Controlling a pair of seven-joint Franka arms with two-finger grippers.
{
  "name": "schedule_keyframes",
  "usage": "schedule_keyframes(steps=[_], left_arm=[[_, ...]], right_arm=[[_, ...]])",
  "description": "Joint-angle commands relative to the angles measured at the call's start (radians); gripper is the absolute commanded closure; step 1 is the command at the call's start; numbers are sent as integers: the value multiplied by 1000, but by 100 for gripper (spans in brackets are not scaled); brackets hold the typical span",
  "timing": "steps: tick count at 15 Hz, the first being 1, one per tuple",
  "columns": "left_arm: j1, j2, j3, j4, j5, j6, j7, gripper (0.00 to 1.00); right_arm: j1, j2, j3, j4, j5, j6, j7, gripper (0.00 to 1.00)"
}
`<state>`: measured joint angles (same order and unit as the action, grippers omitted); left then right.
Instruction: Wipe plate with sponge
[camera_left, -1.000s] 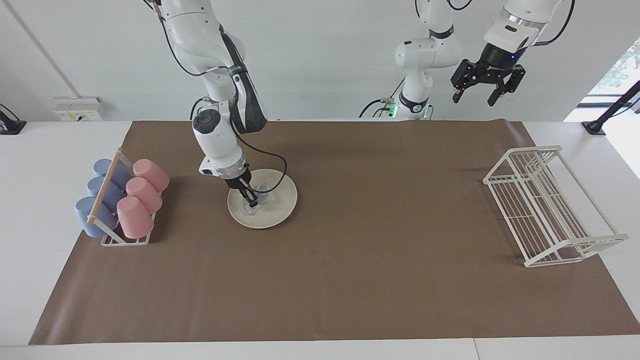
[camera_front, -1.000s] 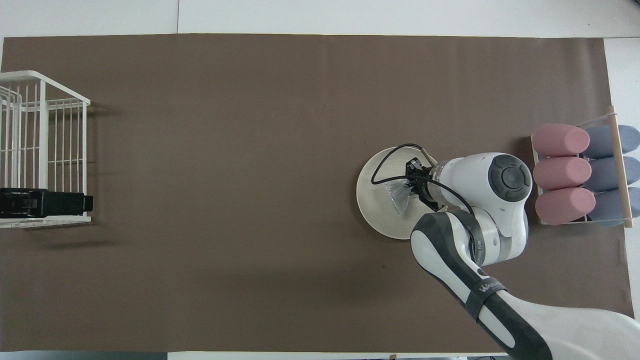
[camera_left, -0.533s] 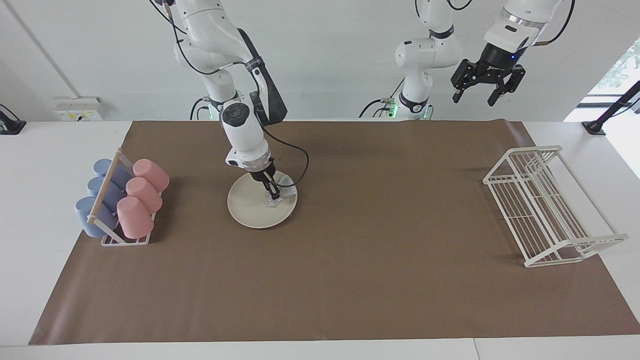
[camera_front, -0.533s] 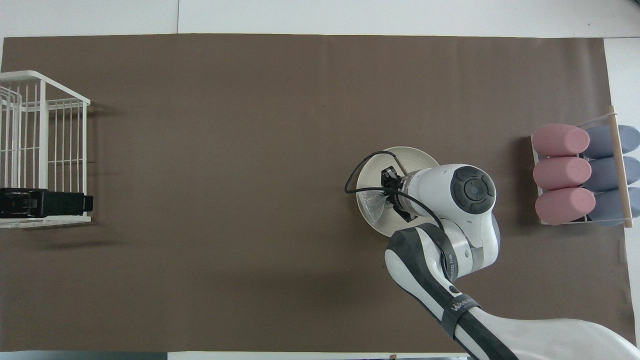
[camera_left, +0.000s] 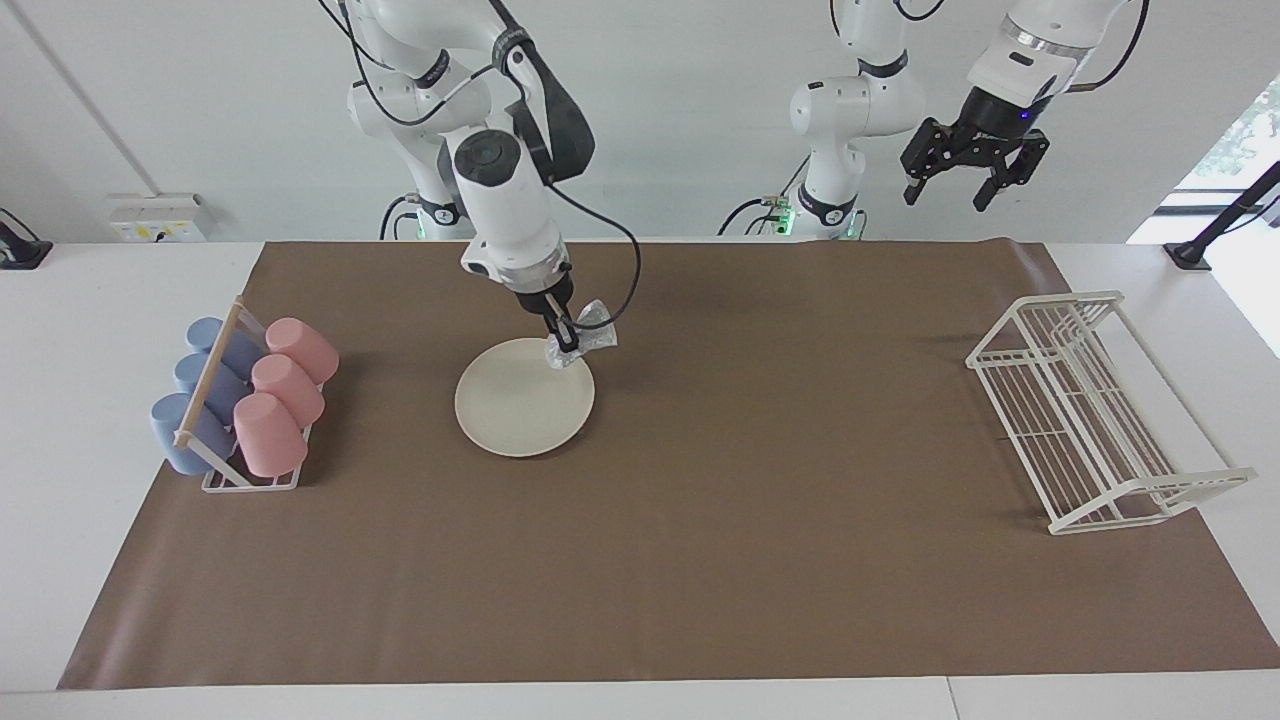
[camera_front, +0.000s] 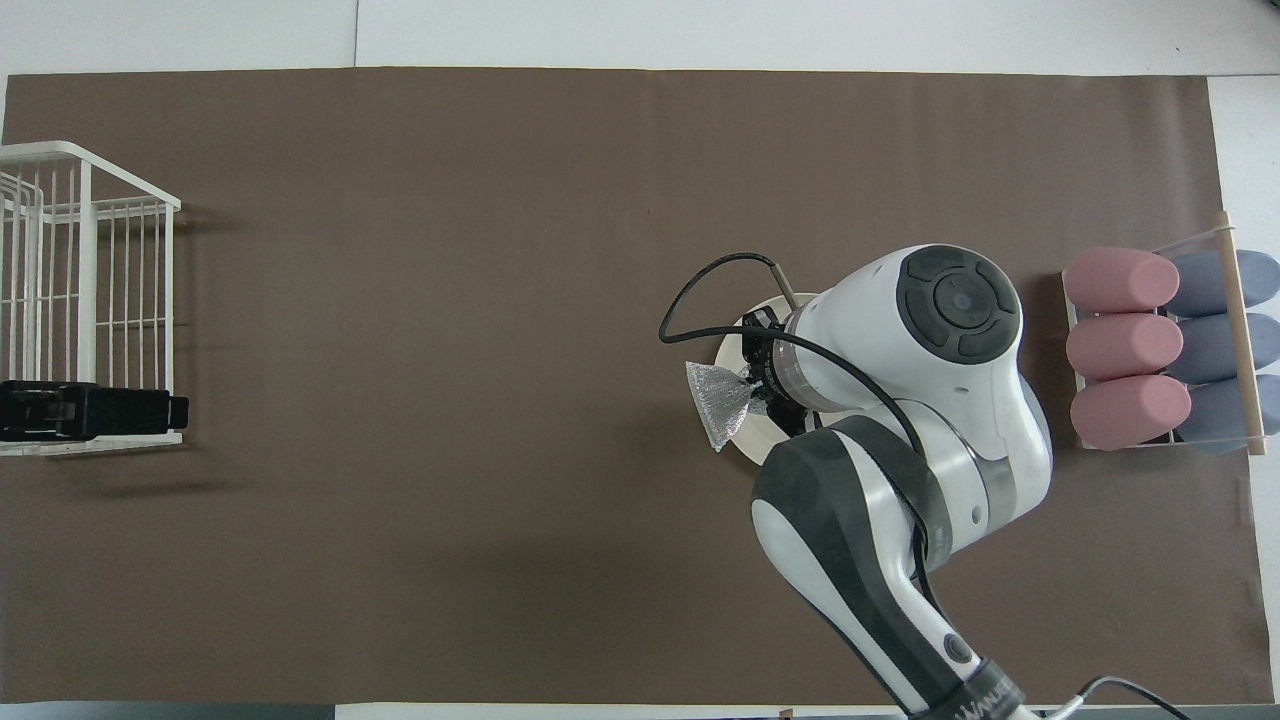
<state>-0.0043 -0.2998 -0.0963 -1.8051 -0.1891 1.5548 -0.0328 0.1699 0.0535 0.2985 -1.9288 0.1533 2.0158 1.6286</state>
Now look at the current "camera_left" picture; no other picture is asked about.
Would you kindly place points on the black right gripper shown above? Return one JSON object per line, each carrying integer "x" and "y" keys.
{"x": 545, "y": 298}

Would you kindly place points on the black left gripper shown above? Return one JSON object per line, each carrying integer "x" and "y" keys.
{"x": 990, "y": 118}

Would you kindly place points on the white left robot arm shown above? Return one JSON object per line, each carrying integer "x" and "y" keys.
{"x": 850, "y": 110}

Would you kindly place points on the cream round plate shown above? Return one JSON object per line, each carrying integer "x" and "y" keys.
{"x": 520, "y": 405}

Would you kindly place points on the black clamp stand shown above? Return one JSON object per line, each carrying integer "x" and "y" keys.
{"x": 1190, "y": 252}

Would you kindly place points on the pink plastic cup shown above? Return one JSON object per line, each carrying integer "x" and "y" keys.
{"x": 290, "y": 390}
{"x": 268, "y": 435}
{"x": 305, "y": 348}

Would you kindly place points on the brown table mat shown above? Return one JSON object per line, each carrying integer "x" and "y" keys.
{"x": 700, "y": 550}

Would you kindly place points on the bright window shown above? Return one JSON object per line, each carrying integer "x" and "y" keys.
{"x": 1250, "y": 130}

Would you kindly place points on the cup holder with wooden rod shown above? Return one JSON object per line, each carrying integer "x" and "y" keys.
{"x": 209, "y": 373}

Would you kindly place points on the blue plastic cup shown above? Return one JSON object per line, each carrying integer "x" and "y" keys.
{"x": 195, "y": 375}
{"x": 205, "y": 335}
{"x": 180, "y": 440}

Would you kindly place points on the white power strip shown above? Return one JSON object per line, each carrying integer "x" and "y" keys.
{"x": 160, "y": 218}

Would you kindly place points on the black desk mount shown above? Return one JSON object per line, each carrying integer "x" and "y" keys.
{"x": 20, "y": 250}

